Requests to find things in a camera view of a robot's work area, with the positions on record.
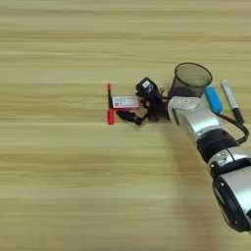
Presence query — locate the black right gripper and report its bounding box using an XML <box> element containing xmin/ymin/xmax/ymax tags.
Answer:
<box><xmin>116</xmin><ymin>92</ymin><xmax>172</xmax><ymax>127</ymax></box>

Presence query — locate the red and white card box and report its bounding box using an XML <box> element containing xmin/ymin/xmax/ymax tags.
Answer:
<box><xmin>112</xmin><ymin>95</ymin><xmax>141</xmax><ymax>110</ymax></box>

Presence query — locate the black pen red cap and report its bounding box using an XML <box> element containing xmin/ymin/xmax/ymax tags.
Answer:
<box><xmin>106</xmin><ymin>82</ymin><xmax>117</xmax><ymax>126</ymax></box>

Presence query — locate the small black box white label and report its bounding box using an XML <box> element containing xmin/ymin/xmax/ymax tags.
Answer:
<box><xmin>135</xmin><ymin>76</ymin><xmax>161</xmax><ymax>101</ymax></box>

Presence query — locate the black mesh pen cup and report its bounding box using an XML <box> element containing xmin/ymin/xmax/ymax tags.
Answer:
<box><xmin>167</xmin><ymin>62</ymin><xmax>214</xmax><ymax>100</ymax></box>

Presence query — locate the blue eraser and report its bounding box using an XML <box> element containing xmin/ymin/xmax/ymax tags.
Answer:
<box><xmin>204</xmin><ymin>85</ymin><xmax>225</xmax><ymax>115</ymax></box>

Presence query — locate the grey marker black cap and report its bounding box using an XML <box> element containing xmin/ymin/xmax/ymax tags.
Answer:
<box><xmin>221</xmin><ymin>79</ymin><xmax>245</xmax><ymax>125</ymax></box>

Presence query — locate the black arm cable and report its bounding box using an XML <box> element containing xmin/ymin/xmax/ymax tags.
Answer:
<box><xmin>215</xmin><ymin>112</ymin><xmax>250</xmax><ymax>145</ymax></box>

